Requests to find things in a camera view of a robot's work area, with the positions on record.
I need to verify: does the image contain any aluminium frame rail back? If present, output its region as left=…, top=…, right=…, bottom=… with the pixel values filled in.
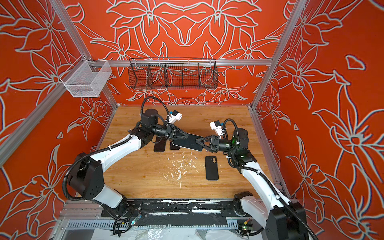
left=106, top=59, right=272, bottom=67

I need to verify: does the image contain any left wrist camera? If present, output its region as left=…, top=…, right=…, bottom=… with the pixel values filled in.
left=168, top=110, right=183, bottom=124

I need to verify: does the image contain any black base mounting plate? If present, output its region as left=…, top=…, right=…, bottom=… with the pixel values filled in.
left=101, top=198, right=262, bottom=218

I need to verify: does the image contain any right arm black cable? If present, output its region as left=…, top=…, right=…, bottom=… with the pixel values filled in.
left=222, top=118, right=319, bottom=240

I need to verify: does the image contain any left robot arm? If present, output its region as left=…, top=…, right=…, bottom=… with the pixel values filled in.
left=62, top=109, right=188, bottom=209

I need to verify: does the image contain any white mesh basket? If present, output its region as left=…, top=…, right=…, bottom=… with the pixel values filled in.
left=60, top=60, right=112, bottom=98

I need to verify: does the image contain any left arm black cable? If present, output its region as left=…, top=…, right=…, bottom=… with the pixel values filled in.
left=140, top=95, right=171, bottom=121

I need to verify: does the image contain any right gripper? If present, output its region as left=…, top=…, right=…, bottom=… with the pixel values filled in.
left=197, top=136, right=240, bottom=155

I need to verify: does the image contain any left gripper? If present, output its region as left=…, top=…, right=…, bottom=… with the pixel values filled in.
left=150, top=125, right=188, bottom=141

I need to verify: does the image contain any black wire basket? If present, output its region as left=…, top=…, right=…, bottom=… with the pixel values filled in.
left=128, top=58, right=219, bottom=90

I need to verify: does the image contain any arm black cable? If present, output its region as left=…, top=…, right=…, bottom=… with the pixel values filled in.
left=140, top=95, right=171, bottom=121
left=222, top=118, right=319, bottom=240

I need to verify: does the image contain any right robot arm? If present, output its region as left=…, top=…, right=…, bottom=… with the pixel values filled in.
left=196, top=128, right=318, bottom=240

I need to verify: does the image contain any black smartphone picked up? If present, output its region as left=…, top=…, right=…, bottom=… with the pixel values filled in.
left=153, top=136, right=167, bottom=153

